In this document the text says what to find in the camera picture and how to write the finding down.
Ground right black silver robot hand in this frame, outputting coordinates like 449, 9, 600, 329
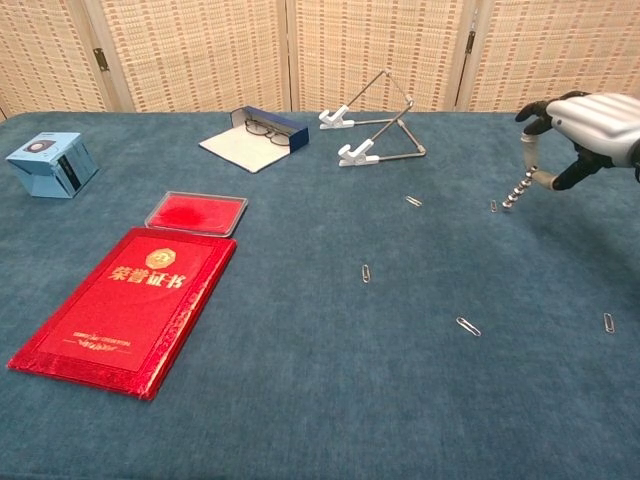
514, 90, 640, 193

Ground silver magnetic bead rod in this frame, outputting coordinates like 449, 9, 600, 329
499, 166, 540, 212

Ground woven folding screen panel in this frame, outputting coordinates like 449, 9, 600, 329
454, 0, 640, 114
82, 0, 297, 114
0, 0, 117, 119
284, 0, 479, 114

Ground black rimmed eyeglasses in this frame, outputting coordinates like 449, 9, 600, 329
244, 118, 292, 147

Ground open blue glasses case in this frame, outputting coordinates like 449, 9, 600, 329
198, 105, 310, 174

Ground blue table mat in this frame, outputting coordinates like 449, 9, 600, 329
0, 110, 640, 480

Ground red ink pad case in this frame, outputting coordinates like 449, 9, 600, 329
143, 190, 250, 239

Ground red honor certificate folder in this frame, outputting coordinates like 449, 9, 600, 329
6, 226, 238, 402

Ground light blue cardboard box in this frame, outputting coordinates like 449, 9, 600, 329
5, 131, 100, 200

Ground metal wire book stand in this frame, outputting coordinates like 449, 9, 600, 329
318, 68, 429, 168

